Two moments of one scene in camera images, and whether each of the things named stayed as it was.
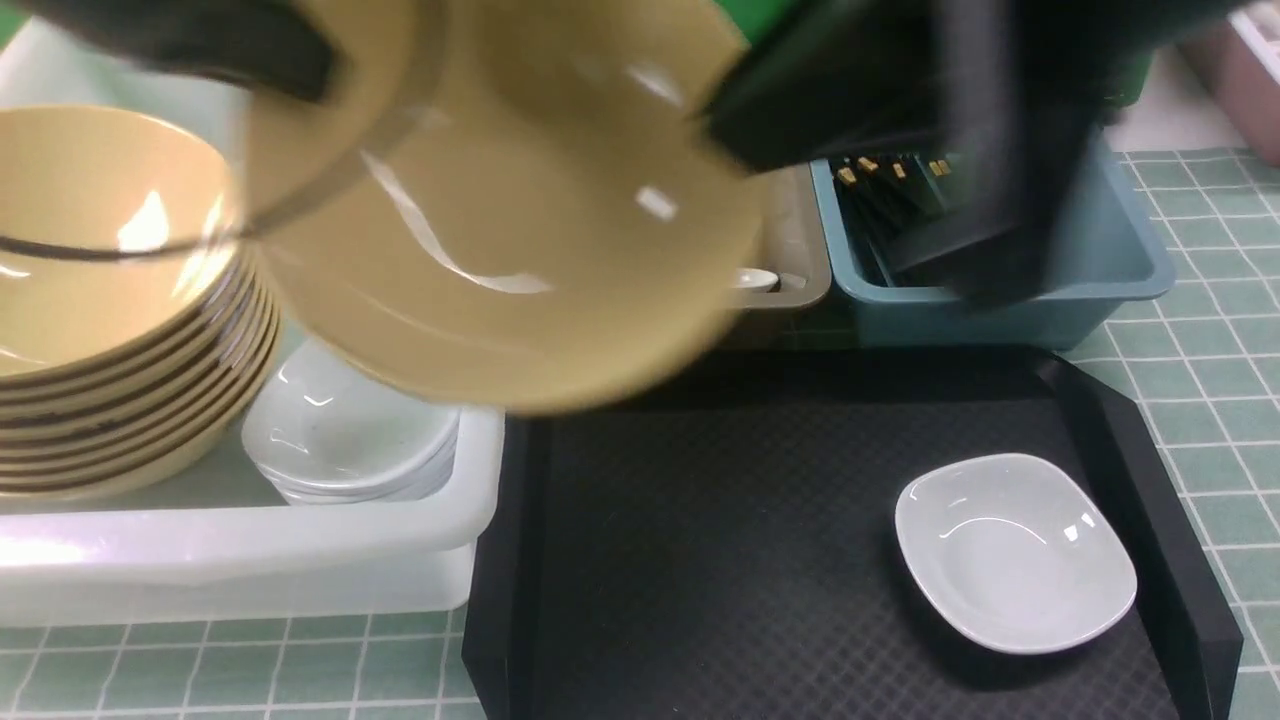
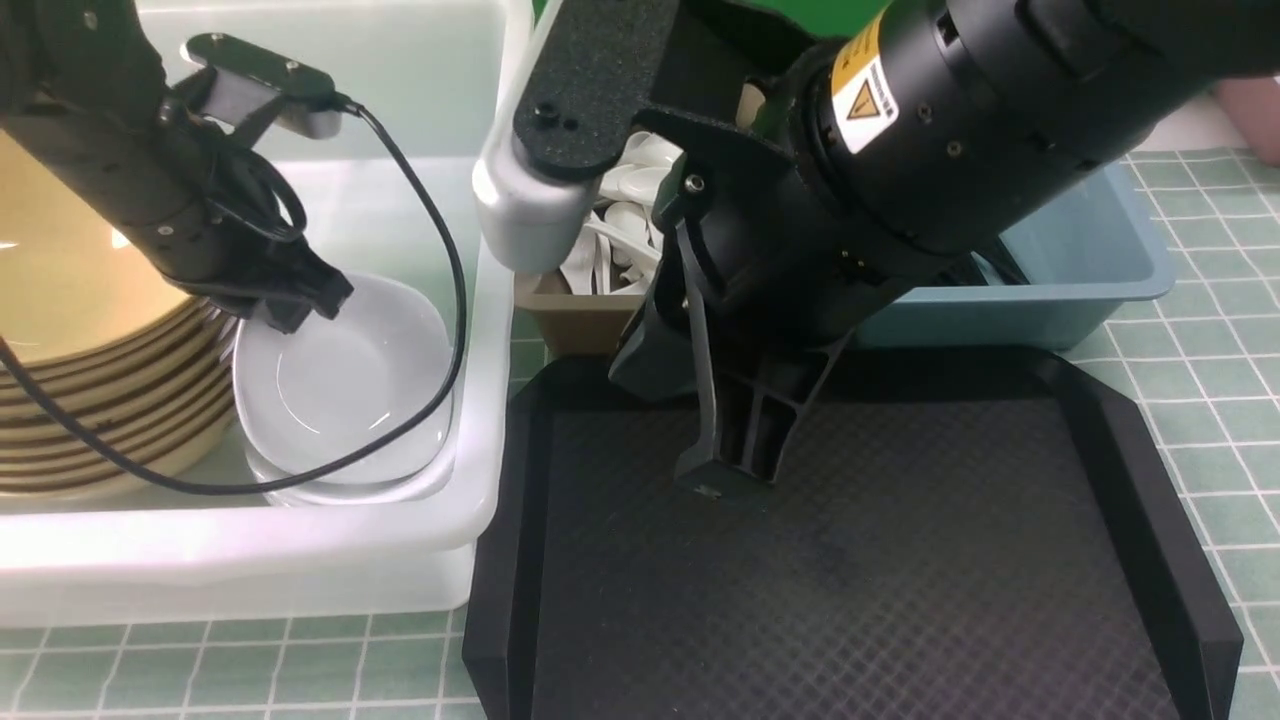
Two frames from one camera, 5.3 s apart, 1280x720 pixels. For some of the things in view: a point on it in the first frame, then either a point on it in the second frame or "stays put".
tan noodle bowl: (512, 205) → (90, 293)
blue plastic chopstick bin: (1101, 246) stays put
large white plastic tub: (211, 541) stays put
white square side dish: (1017, 551) → (338, 386)
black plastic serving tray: (730, 551) stays put
